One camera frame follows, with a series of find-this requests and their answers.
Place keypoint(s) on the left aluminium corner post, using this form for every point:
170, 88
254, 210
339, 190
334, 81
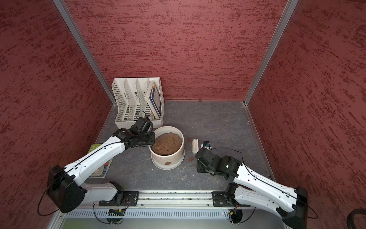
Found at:
71, 24

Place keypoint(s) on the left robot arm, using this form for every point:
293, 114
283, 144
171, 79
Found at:
66, 185

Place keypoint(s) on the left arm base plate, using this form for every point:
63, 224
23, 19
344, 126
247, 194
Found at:
128, 198

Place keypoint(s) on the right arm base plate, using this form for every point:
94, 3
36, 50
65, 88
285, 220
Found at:
219, 200

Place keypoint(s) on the white blue scrub brush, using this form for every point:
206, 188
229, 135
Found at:
195, 146

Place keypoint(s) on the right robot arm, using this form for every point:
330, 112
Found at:
248, 187

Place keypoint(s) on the book in organizer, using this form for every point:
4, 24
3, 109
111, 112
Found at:
153, 99

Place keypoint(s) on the right aluminium corner post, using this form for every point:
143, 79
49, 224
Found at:
280, 28

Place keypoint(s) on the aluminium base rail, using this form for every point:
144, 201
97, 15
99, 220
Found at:
195, 199

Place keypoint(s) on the aluminium corner post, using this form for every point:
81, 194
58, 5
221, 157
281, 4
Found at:
280, 28
71, 24

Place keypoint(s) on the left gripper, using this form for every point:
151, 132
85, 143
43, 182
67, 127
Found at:
152, 140

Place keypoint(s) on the white ceramic pot with mud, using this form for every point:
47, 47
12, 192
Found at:
168, 150

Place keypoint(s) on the white file organizer rack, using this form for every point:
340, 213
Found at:
131, 102

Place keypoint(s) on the green book on table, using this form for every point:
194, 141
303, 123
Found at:
101, 172

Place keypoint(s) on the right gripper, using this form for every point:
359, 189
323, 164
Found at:
199, 166

